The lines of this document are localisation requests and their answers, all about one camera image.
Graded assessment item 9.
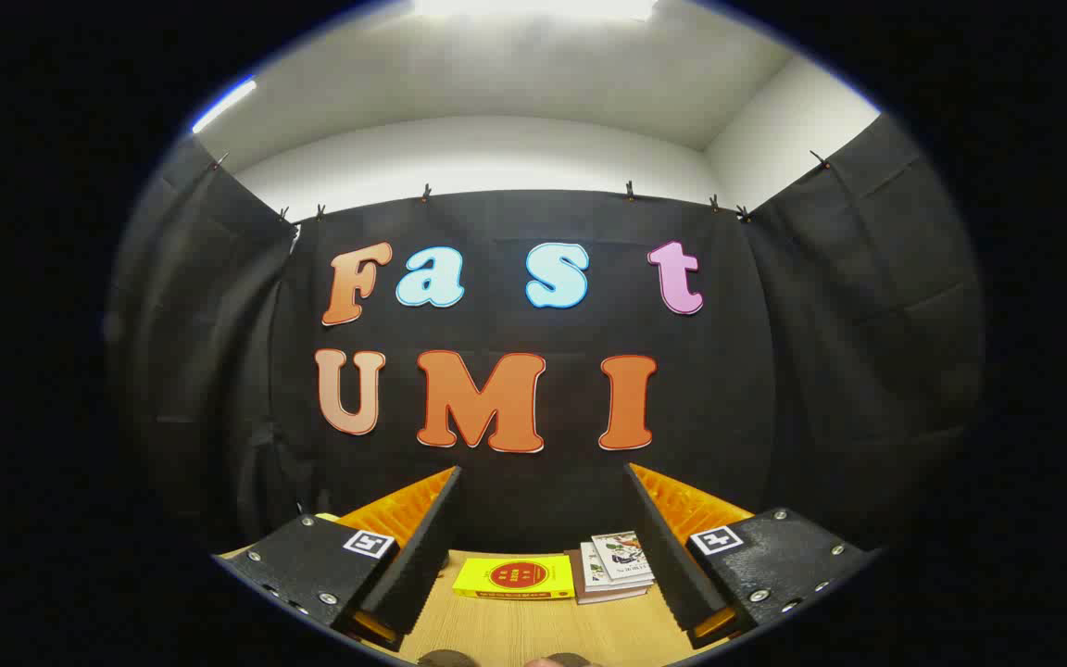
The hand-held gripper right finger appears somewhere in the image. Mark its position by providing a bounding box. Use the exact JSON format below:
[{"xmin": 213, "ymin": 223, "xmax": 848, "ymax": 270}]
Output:
[{"xmin": 624, "ymin": 463, "xmax": 877, "ymax": 649}]

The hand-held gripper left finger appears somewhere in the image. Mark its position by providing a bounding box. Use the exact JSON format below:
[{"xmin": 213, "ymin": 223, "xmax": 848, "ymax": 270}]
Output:
[{"xmin": 214, "ymin": 466, "xmax": 462, "ymax": 654}]

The white book green print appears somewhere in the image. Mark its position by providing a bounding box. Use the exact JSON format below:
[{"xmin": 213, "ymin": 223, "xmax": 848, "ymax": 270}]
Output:
[{"xmin": 579, "ymin": 542, "xmax": 653, "ymax": 594}]

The yellow book red circle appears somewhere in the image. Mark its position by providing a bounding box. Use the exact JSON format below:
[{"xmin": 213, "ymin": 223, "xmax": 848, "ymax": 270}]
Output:
[{"xmin": 452, "ymin": 554, "xmax": 576, "ymax": 601}]

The white book dark cover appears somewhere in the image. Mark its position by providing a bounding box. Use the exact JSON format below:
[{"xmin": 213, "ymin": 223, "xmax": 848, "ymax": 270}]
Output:
[{"xmin": 565, "ymin": 548, "xmax": 650, "ymax": 606}]

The row of black clips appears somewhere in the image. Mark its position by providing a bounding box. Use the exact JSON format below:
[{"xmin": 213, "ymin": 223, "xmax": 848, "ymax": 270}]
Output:
[{"xmin": 209, "ymin": 150, "xmax": 833, "ymax": 225}]

